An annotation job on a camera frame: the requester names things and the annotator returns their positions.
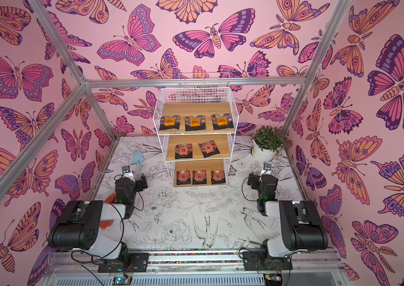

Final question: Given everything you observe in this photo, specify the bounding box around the orange jasmine tea bag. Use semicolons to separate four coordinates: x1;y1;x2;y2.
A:
185;115;206;132
211;113;234;130
159;115;180;131

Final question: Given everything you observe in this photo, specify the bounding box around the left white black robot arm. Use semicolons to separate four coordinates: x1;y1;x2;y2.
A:
48;174;149;274

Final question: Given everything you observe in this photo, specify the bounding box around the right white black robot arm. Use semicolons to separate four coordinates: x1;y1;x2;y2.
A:
241;173;329;271

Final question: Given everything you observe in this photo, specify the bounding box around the right bottom-shelf black tea bag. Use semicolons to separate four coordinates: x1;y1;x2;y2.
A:
211;170;226;185

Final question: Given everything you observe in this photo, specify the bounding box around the bottom-shelf black tea bag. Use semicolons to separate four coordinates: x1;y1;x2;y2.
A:
192;170;207;185
211;170;226;185
176;170;191;186

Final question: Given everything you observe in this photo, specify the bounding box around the left bottom-shelf black tea bag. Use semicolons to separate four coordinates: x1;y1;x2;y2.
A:
176;170;191;186

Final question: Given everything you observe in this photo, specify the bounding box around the bottom wooden shelf board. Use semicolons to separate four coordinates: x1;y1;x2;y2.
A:
171;159;228;188

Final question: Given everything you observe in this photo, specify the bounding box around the wooden shelf board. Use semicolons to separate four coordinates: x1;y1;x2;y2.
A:
165;134;231;162
171;159;228;188
153;102;239;135

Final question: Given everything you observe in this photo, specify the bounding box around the middle wooden shelf board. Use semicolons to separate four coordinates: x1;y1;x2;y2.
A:
165;134;231;162

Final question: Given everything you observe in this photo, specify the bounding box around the middle bottom-shelf black tea bag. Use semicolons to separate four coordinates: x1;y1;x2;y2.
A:
192;170;207;185

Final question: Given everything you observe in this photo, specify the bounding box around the right middle-shelf black tea bag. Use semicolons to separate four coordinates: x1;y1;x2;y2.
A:
198;140;220;158

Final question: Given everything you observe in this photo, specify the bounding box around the middle-shelf black tea bag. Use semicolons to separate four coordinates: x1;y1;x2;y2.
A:
175;143;193;160
198;140;220;158

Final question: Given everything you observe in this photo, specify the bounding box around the left middle-shelf black tea bag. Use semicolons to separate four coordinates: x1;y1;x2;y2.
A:
175;143;193;160

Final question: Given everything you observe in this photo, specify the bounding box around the top wooden shelf board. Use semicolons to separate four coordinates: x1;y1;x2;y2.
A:
153;102;239;135

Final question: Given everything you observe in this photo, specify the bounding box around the green potted plant white pot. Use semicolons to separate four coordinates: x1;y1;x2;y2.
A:
251;126;286;162

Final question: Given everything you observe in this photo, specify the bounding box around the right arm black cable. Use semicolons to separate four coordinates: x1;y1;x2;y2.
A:
237;171;296;286

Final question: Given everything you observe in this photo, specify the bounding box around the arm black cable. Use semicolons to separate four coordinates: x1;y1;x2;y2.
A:
237;171;296;286
70;191;145;286

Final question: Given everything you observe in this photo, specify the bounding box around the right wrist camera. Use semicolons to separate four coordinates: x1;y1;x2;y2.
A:
260;163;272;176

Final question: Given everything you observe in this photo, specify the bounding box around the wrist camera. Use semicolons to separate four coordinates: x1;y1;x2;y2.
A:
260;163;272;176
122;166;135;181

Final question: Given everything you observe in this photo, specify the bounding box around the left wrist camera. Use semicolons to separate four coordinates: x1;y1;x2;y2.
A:
122;166;135;181

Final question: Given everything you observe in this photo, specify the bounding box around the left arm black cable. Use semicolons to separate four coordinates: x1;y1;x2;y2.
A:
70;191;145;286

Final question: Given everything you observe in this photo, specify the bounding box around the white wire shelf rack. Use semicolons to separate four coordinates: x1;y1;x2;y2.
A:
153;73;239;187

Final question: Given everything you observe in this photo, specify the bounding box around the aluminium frame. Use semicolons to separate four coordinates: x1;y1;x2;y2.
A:
0;1;352;201

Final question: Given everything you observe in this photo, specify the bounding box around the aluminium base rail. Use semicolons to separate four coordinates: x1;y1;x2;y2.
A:
40;249;350;286

